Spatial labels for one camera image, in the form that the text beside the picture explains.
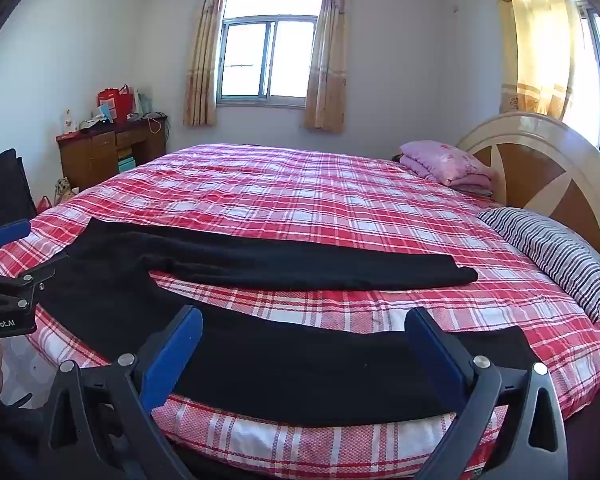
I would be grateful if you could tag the side window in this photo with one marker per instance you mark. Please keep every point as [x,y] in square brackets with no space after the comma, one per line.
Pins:
[583,110]

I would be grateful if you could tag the left beige curtain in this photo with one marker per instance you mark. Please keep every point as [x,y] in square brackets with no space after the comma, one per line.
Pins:
[200,92]

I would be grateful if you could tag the black folding chair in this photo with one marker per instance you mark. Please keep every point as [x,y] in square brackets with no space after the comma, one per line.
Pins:
[16,202]

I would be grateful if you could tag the wooden desk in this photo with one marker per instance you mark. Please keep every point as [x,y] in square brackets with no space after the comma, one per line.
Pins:
[92,156]

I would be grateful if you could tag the red plaid bed sheet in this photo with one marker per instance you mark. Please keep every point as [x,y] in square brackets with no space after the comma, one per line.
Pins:
[340,200]

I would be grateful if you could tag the yellow side curtain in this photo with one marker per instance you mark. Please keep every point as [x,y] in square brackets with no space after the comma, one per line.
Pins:
[539,46]

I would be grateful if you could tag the teal box under desk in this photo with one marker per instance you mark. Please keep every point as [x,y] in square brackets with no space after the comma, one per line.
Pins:
[126,164]

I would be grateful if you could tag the round wooden headboard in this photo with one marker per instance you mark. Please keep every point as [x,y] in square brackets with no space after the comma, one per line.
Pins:
[542,165]

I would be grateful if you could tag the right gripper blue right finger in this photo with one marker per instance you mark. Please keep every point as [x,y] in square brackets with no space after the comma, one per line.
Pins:
[532,441]

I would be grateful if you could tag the right beige curtain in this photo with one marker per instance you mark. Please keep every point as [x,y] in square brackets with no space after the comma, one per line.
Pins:
[326,97]

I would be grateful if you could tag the far window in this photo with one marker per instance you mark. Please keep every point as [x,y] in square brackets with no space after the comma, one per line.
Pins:
[266,51]

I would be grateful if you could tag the black pants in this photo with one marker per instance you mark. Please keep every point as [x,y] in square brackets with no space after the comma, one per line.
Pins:
[103,293]

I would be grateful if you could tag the beige curtain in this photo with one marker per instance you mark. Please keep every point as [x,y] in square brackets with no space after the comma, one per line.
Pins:
[200,92]
[326,97]

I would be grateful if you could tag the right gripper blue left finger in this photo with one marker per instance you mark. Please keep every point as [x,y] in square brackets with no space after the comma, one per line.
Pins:
[99,423]

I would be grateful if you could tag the folded pink quilt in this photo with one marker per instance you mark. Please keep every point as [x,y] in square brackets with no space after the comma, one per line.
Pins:
[447,165]

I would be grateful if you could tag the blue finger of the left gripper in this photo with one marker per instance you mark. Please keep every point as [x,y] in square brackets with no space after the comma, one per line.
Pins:
[14,231]
[35,272]

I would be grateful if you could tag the striped grey pillow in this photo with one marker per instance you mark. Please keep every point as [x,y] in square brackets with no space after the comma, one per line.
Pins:
[559,252]

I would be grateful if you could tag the red gift bag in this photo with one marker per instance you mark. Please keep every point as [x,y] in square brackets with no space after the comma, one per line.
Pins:
[119,101]

